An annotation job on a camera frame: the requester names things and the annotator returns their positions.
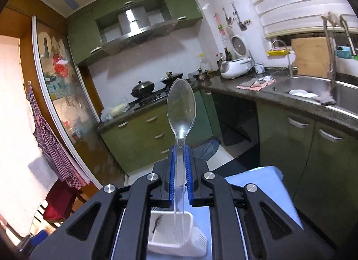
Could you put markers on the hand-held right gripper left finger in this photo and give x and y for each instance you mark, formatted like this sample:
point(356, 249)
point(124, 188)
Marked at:
point(172, 176)

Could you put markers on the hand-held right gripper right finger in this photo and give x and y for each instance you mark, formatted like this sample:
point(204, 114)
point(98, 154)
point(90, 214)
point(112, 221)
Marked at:
point(190, 176)

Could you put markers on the white plastic utensil holder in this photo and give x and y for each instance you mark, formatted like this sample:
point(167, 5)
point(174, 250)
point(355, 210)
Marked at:
point(190, 248)

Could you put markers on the clear plastic spoon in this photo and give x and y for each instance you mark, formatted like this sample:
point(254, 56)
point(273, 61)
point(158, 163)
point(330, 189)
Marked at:
point(180, 103)

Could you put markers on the blue denim floor cloth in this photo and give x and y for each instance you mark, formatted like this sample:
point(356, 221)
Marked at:
point(207, 149)

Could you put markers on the small dark utensil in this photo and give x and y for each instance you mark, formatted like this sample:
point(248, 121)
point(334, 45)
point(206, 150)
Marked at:
point(157, 222)

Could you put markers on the green base cabinet with drawers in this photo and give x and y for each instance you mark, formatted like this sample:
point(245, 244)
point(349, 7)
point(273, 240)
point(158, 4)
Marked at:
point(134, 137)

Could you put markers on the blue table cover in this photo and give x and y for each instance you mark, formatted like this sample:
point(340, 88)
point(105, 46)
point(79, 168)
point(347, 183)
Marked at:
point(251, 176)

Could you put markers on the black gas stove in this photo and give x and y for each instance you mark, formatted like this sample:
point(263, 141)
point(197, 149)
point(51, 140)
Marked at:
point(148, 100)

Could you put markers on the clear plastic bag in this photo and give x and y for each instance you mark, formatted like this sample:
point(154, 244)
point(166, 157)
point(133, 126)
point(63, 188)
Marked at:
point(114, 110)

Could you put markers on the black wok with lid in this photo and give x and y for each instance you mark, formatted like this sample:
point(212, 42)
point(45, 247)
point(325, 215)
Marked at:
point(142, 88)
point(170, 78)

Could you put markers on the red striped dish towel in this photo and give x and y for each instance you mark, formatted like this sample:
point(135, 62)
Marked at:
point(254, 85)

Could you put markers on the clear plastic oil bottle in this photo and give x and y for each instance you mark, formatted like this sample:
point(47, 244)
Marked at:
point(204, 64)

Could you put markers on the green under-sink cabinet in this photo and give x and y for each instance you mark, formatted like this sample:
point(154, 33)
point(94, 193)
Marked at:
point(302, 159)

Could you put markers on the white rice cooker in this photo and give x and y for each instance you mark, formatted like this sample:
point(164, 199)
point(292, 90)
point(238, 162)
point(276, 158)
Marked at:
point(235, 68)

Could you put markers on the red cloth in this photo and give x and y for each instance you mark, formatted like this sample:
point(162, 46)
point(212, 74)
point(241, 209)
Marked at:
point(58, 201)

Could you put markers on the glass sliding door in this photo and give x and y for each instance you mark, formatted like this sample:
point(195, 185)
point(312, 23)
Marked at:
point(75, 103)

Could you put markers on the row of dark sauce bottles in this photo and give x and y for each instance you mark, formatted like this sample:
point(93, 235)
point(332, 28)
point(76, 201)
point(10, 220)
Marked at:
point(225, 58)

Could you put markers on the white mug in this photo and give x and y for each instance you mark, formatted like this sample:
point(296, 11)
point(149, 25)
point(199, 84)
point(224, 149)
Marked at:
point(259, 69)

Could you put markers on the red checked apron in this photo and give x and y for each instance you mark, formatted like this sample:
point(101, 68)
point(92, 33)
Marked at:
point(49, 142)

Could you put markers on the white dish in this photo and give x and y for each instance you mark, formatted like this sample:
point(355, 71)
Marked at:
point(300, 92)

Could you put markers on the steel sink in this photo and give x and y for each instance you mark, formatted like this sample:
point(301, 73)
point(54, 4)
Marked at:
point(302, 83)

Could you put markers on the steel range hood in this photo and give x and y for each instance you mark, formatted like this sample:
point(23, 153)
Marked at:
point(134, 36)

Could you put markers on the small curved chrome faucet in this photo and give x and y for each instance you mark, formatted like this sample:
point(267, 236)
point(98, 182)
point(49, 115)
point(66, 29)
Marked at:
point(289, 64)

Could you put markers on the yellow sponge tray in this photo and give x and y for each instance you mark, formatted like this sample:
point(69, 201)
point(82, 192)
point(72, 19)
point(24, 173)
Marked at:
point(278, 52)

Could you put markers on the hanging ladle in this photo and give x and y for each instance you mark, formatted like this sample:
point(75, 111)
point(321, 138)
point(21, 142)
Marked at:
point(228, 29)

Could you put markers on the grey rag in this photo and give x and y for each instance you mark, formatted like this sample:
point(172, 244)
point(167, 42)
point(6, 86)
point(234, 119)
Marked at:
point(324, 98)

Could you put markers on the red paper door decoration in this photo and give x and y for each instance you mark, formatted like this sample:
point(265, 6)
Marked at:
point(60, 64)

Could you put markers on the black hanging spatula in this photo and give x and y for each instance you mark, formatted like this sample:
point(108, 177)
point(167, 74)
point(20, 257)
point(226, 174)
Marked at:
point(242, 25)

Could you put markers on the green upper cabinets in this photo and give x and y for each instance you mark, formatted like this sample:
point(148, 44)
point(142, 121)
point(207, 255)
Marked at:
point(84, 39)

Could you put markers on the wooden cutting board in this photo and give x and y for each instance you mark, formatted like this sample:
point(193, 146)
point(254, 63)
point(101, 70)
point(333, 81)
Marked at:
point(310, 57)

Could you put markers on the tall steel faucet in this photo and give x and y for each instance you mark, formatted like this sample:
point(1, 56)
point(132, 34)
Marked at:
point(331, 58)

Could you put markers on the teal container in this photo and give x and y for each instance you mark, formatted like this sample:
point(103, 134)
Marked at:
point(343, 52)

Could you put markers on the white window blind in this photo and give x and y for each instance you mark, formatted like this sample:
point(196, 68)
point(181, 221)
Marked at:
point(293, 0)

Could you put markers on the slim steel faucet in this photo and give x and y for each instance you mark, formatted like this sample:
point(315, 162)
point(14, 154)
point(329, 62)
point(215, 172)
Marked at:
point(348, 36)

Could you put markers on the pale rag on faucet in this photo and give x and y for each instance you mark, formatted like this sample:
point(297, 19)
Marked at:
point(331, 18)

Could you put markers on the red hanging wall ornament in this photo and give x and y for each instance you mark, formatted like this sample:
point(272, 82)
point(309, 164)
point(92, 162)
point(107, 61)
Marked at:
point(219, 26)

